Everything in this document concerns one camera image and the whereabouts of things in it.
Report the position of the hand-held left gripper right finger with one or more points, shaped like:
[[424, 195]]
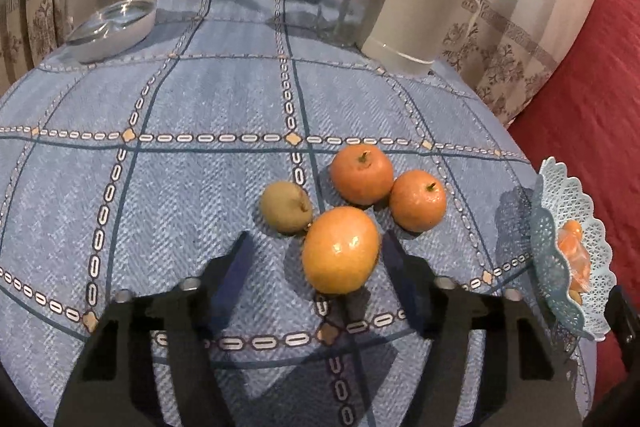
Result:
[[400, 277]]

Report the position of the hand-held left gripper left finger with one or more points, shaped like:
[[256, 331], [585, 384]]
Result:
[[235, 272]]

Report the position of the large orange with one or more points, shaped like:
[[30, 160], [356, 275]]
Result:
[[340, 252]]

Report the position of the light blue plastic basket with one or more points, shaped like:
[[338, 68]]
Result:
[[546, 232]]

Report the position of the orange with stem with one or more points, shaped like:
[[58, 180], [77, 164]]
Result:
[[361, 177], [417, 204]]

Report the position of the orange segment in plastic packet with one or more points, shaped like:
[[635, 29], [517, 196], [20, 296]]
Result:
[[575, 252]]

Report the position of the blue checked tablecloth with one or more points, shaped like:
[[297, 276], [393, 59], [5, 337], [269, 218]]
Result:
[[200, 107]]

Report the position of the red quilted blanket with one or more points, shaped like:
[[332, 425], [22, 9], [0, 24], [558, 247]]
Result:
[[575, 107]]

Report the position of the striped patterned curtain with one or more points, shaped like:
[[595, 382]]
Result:
[[500, 57]]

